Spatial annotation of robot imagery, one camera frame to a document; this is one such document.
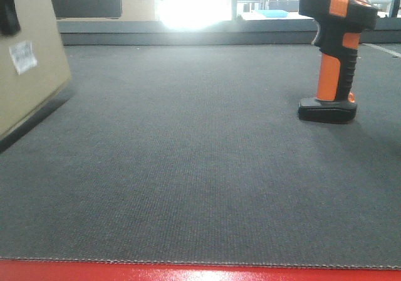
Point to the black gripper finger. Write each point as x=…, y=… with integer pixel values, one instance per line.
x=9, y=19

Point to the brown cardboard package box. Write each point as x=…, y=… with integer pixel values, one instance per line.
x=23, y=95

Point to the orange black barcode scanner gun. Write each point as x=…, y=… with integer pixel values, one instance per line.
x=340, y=25

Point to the lower cardboard box black print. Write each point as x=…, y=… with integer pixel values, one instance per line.
x=125, y=10

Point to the white shipping label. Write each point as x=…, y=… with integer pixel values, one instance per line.
x=23, y=56

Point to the light blue foam pad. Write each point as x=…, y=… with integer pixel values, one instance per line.
x=272, y=13

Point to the red metal table frame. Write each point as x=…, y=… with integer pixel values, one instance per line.
x=36, y=270

